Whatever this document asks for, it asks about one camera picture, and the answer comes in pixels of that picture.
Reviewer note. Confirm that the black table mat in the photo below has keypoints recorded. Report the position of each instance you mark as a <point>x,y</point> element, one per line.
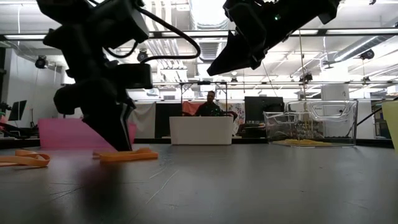
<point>248,193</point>

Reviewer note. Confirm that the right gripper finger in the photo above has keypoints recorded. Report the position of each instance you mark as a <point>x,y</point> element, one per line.
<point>233,57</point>

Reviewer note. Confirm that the black metal table frame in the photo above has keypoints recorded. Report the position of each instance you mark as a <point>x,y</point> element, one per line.
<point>373,143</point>

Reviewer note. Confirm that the black ceiling spotlight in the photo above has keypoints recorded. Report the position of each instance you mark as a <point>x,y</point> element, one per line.
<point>367,54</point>
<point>41,62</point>
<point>142,56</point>

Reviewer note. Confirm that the white round column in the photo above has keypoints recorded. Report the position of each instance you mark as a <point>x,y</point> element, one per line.
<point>334,91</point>

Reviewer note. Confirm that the orange hanging cloth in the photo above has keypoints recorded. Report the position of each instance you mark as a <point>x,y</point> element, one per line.
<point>188,107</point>

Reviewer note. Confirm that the clear plastic basket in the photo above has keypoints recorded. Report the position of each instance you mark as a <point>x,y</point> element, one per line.
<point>311,124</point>

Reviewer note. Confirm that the silver ventilation duct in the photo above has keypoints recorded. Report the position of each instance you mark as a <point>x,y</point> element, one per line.
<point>211,49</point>

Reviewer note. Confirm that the grey hanging cloth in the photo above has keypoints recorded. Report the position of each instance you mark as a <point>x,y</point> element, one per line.
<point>144,121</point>

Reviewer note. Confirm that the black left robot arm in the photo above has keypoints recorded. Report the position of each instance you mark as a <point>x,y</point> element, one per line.
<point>62,9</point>

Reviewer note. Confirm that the large black monitor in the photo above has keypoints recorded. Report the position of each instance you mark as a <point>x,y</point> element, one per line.
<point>261,107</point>

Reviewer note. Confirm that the yellow plastic basket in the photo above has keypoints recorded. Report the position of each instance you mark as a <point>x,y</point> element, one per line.
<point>391,124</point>

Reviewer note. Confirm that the yellow rubber band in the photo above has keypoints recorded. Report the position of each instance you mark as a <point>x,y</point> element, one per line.
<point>286,143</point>
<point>298,141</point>
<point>311,143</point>

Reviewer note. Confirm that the pink plastic basket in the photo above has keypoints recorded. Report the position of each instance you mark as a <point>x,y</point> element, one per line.
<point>62,133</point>

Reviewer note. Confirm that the person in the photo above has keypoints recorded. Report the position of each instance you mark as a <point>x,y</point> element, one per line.
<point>210,109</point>

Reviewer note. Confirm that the white plastic basket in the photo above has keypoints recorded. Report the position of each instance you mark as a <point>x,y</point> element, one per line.
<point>202,130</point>

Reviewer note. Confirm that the patterned hanging cloth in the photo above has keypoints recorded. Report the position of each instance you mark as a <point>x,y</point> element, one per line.
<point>239,112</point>

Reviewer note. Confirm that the orange rubber band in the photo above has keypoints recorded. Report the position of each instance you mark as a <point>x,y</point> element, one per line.
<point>124,156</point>
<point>25,160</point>

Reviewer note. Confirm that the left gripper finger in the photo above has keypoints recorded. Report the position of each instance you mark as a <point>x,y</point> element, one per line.
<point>130,124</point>
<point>109,127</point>

